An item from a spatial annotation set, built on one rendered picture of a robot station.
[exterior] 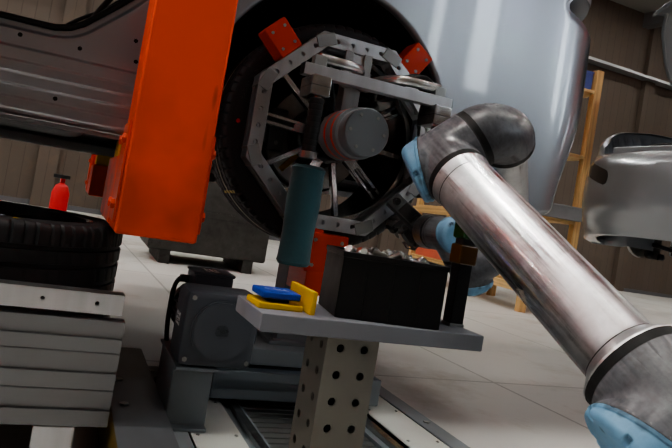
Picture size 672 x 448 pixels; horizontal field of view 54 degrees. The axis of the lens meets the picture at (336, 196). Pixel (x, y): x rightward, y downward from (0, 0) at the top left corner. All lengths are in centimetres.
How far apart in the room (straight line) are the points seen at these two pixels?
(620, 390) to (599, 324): 9
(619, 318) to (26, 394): 109
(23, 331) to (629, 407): 108
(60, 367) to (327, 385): 56
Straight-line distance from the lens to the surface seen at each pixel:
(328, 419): 120
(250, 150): 175
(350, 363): 119
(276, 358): 190
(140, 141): 132
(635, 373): 88
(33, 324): 143
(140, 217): 133
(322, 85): 159
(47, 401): 147
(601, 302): 95
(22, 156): 1141
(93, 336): 144
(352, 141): 169
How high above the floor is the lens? 62
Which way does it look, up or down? 2 degrees up
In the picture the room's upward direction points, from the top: 10 degrees clockwise
